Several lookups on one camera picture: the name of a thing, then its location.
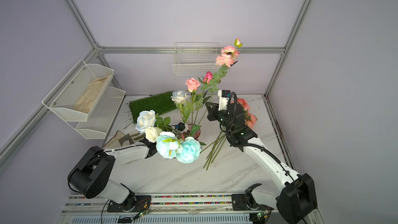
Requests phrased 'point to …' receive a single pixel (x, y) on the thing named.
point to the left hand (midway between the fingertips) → (192, 139)
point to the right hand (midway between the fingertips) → (208, 105)
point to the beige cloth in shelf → (86, 101)
